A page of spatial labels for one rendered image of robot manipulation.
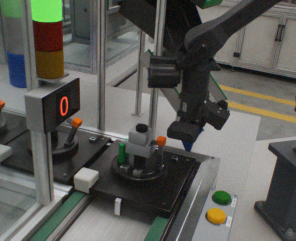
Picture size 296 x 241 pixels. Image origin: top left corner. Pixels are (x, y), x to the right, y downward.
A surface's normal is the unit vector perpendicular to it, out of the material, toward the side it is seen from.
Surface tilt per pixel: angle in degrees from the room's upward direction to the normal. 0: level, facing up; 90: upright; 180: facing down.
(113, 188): 0
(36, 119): 90
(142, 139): 90
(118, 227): 0
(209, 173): 0
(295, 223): 90
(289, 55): 90
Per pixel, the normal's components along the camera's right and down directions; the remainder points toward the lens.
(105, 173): 0.07, -0.89
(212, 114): -0.36, 0.35
